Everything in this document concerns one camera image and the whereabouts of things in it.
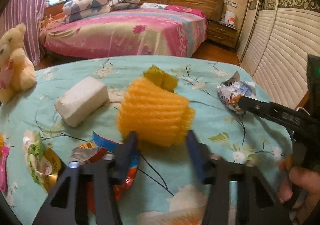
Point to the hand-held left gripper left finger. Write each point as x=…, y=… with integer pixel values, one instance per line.
x=127, y=155

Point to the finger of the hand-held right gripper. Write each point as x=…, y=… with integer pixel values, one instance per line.
x=257, y=107

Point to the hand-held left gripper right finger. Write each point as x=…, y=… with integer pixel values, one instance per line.
x=196, y=157

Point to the cartoon print foil wrapper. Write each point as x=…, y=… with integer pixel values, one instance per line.
x=232, y=95

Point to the red blue snack wrapper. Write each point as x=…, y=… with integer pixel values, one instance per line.
x=87, y=152

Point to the large orange foam net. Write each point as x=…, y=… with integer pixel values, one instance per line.
x=152, y=112

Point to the white foam block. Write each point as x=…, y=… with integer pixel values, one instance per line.
x=80, y=100

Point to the person's right hand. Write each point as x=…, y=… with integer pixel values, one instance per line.
x=302, y=181

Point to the teal floral blanket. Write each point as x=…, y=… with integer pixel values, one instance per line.
x=212, y=122

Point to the cream louvered wardrobe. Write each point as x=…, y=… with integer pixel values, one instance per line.
x=282, y=40

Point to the wooden nightstand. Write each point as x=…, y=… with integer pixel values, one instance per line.
x=221, y=33

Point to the green yellow snack wrapper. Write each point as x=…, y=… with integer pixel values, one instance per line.
x=40, y=162

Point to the pink floral pillow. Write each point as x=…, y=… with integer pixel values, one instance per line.
x=185, y=10

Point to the bed with pink floral sheet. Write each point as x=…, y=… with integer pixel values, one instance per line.
x=112, y=32

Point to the pink plastic toy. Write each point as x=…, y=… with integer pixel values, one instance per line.
x=3, y=165

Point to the cream teddy bear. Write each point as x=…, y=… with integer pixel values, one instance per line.
x=17, y=72

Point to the white blue pillow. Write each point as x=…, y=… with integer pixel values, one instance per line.
x=152, y=6

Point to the grey white folded quilt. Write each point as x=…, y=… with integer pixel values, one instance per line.
x=125, y=0

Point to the wide pink curtain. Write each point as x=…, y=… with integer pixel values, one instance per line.
x=27, y=15

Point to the wall switch panel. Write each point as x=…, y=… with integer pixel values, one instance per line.
x=231, y=3

